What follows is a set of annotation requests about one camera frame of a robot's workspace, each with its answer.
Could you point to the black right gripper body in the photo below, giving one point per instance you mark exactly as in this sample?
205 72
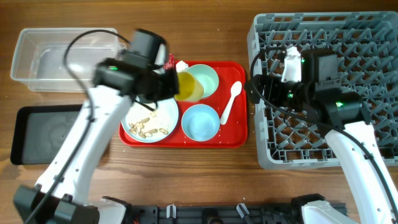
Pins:
291 94

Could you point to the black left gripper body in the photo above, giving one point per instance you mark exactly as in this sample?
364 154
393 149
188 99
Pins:
166 86

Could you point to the yellow plastic cup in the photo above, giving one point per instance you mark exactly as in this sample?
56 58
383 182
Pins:
190 89

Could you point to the white plastic spoon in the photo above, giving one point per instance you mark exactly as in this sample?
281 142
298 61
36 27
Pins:
235 91

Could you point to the green bowl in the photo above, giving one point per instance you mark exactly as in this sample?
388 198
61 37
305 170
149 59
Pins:
207 76

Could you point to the light blue bowl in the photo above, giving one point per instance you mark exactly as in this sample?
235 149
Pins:
200 123

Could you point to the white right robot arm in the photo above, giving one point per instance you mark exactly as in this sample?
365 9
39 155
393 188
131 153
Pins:
344 123

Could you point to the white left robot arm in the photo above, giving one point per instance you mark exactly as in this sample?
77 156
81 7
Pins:
60 194

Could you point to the grey dishwasher rack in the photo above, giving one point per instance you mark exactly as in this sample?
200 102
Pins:
366 47

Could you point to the red snack wrapper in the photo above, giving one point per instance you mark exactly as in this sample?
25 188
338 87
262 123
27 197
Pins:
170 63

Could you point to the crumpled white tissue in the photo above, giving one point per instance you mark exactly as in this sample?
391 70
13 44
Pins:
181 66

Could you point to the light blue plate with scraps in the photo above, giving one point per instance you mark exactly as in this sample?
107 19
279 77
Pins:
148 126

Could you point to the red plastic tray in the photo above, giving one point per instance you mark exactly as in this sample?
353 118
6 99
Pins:
233 134

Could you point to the clear plastic bin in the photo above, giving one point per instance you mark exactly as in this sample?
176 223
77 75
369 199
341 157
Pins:
38 57

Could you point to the black plastic bin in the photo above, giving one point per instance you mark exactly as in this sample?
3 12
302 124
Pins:
40 132

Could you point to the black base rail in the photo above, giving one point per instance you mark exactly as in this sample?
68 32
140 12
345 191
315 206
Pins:
257 214

